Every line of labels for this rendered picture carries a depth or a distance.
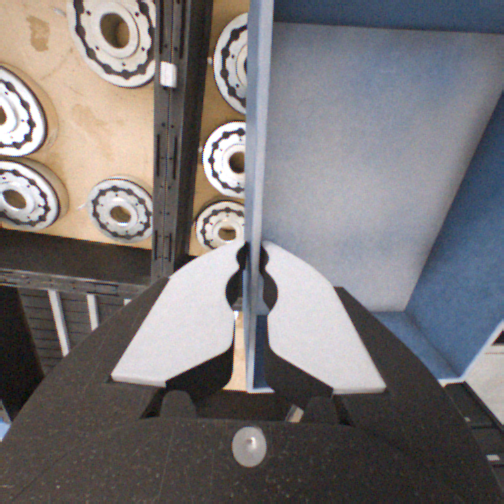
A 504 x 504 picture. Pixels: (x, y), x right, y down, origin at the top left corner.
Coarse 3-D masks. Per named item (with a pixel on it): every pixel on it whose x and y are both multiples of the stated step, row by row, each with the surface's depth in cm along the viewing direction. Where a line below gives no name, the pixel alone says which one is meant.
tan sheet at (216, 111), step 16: (224, 0) 29; (240, 0) 29; (224, 16) 30; (208, 64) 32; (208, 80) 33; (208, 96) 34; (208, 112) 35; (224, 112) 35; (208, 128) 36; (240, 160) 38; (208, 192) 40; (192, 240) 44
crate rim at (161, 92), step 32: (160, 0) 22; (160, 32) 23; (160, 64) 24; (160, 96) 25; (160, 128) 27; (160, 160) 28; (160, 192) 30; (160, 224) 32; (160, 256) 34; (128, 288) 37
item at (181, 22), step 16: (176, 0) 22; (176, 16) 22; (176, 32) 23; (176, 48) 24; (176, 64) 24; (176, 96) 25; (176, 112) 26; (176, 128) 27; (176, 144) 29; (176, 160) 29; (176, 176) 29; (176, 192) 30; (176, 208) 31; (176, 224) 32; (240, 304) 39
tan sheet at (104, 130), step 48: (0, 0) 28; (48, 0) 28; (0, 48) 30; (48, 48) 30; (48, 96) 33; (96, 96) 33; (144, 96) 33; (96, 144) 36; (144, 144) 36; (96, 240) 43; (144, 240) 44
